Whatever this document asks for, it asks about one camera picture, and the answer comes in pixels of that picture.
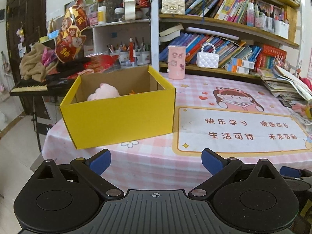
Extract red figurine pen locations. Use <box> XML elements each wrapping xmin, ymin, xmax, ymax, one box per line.
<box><xmin>128</xmin><ymin>38</ymin><xmax>135</xmax><ymax>62</ymax></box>

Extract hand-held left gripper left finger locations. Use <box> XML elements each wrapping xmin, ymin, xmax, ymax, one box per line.
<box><xmin>30</xmin><ymin>149</ymin><xmax>125</xmax><ymax>200</ymax></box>

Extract cream quilted pearl handbag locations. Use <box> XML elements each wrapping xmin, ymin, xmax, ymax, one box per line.
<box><xmin>161</xmin><ymin>0</ymin><xmax>186</xmax><ymax>14</ymax></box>

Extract wooden bookshelf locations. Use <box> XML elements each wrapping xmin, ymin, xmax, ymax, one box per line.
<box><xmin>150</xmin><ymin>0</ymin><xmax>301</xmax><ymax>80</ymax></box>

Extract white jar yellow label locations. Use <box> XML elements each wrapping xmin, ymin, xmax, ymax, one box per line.
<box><xmin>97</xmin><ymin>6</ymin><xmax>107</xmax><ymax>25</ymax></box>

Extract red gold paper decoration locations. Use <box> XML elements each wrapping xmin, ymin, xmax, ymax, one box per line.
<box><xmin>55</xmin><ymin>0</ymin><xmax>88</xmax><ymax>64</ymax></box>

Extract dark wooden door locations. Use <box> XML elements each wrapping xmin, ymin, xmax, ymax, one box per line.
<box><xmin>5</xmin><ymin>0</ymin><xmax>48</xmax><ymax>116</ymax></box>

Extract red plastic bag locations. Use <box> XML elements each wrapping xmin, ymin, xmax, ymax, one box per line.
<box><xmin>84</xmin><ymin>54</ymin><xmax>120</xmax><ymax>72</ymax></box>

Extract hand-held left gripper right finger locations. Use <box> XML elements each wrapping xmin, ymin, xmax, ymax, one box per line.
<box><xmin>189</xmin><ymin>148</ymin><xmax>283</xmax><ymax>199</ymax></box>

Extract row of blue books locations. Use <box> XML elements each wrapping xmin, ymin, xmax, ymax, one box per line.
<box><xmin>160</xmin><ymin>32</ymin><xmax>261</xmax><ymax>69</ymax></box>

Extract white pen holder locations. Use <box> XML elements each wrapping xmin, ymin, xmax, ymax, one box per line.
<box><xmin>135</xmin><ymin>38</ymin><xmax>152</xmax><ymax>66</ymax></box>
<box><xmin>108</xmin><ymin>44</ymin><xmax>129</xmax><ymax>66</ymax></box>

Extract white paper roll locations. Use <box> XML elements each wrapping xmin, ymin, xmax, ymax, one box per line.
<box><xmin>186</xmin><ymin>27</ymin><xmax>240</xmax><ymax>41</ymax></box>

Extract row of colourful paperback books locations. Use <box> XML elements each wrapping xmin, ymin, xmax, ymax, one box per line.
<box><xmin>182</xmin><ymin>0</ymin><xmax>259</xmax><ymax>25</ymax></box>

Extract red dictionaries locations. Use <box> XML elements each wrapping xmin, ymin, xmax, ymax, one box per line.
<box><xmin>255</xmin><ymin>44</ymin><xmax>287</xmax><ymax>70</ymax></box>

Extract white tape holder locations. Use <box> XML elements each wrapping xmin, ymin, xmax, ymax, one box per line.
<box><xmin>123</xmin><ymin>0</ymin><xmax>137</xmax><ymax>21</ymax></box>

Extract cream thick books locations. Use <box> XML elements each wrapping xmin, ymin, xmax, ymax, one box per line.
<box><xmin>159</xmin><ymin>24</ymin><xmax>184</xmax><ymax>43</ymax></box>

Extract white shelf cabinet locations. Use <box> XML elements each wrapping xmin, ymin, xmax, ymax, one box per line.
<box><xmin>83</xmin><ymin>19</ymin><xmax>152</xmax><ymax>67</ymax></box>

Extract pink checked tablecloth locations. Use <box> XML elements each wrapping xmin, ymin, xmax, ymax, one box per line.
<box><xmin>41</xmin><ymin>72</ymin><xmax>312</xmax><ymax>193</ymax></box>

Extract stack of magazines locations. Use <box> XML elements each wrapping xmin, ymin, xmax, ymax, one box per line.
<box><xmin>261</xmin><ymin>65</ymin><xmax>312</xmax><ymax>101</ymax></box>

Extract white orange carton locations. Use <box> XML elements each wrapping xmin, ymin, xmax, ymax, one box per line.
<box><xmin>230</xmin><ymin>57</ymin><xmax>255</xmax><ymax>69</ymax></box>
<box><xmin>225</xmin><ymin>63</ymin><xmax>250</xmax><ymax>75</ymax></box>

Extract white quilted pearl handbag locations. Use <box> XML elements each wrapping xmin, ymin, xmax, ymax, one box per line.
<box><xmin>196</xmin><ymin>43</ymin><xmax>219</xmax><ymax>69</ymax></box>

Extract pink sticker container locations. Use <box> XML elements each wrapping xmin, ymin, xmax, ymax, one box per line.
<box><xmin>168</xmin><ymin>45</ymin><xmax>186</xmax><ymax>80</ymax></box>

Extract black cloth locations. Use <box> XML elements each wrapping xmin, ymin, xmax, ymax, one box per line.
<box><xmin>57</xmin><ymin>57</ymin><xmax>92</xmax><ymax>72</ymax></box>

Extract black keyboard piano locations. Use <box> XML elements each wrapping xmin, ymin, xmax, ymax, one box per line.
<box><xmin>10</xmin><ymin>77</ymin><xmax>74</xmax><ymax>97</ymax></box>

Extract pink yellow plush toy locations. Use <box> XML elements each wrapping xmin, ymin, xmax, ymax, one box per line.
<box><xmin>291</xmin><ymin>101</ymin><xmax>312</xmax><ymax>120</ymax></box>

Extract pink plush pig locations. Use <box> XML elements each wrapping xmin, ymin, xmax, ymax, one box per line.
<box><xmin>87</xmin><ymin>83</ymin><xmax>120</xmax><ymax>101</ymax></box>

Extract beige cloth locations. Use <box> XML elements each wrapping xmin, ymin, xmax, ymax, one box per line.
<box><xmin>19</xmin><ymin>43</ymin><xmax>58</xmax><ymax>82</ymax></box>

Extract white stationery organizer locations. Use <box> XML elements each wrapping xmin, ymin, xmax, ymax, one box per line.
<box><xmin>246</xmin><ymin>1</ymin><xmax>290</xmax><ymax>39</ymax></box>

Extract yellow cardboard box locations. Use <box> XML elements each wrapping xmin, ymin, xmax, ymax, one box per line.
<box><xmin>60</xmin><ymin>65</ymin><xmax>176</xmax><ymax>150</ymax></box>

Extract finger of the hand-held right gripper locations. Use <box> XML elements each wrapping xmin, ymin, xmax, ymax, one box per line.
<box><xmin>280</xmin><ymin>166</ymin><xmax>301</xmax><ymax>179</ymax></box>

